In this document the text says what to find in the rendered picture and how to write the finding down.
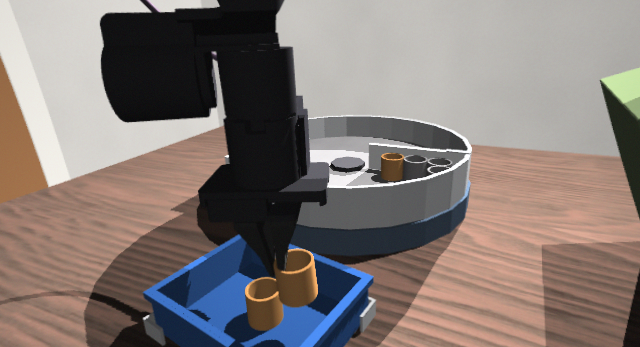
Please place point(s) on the grey steel bushing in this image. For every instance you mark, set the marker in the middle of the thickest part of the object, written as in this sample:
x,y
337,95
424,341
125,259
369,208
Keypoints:
x,y
439,162
414,167
436,169

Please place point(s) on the grey round turntable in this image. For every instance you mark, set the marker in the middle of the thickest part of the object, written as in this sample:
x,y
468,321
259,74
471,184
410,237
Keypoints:
x,y
367,215

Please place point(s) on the blue open crate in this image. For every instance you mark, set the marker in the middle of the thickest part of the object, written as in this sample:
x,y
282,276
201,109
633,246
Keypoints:
x,y
213,288

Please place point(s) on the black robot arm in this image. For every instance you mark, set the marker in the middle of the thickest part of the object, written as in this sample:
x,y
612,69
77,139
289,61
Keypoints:
x,y
158,65

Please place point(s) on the bronze bushing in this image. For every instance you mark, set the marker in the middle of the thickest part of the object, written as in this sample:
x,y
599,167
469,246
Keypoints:
x,y
392,166
263,314
297,286

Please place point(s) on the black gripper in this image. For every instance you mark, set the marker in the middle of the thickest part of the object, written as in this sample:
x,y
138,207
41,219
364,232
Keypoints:
x,y
267,169

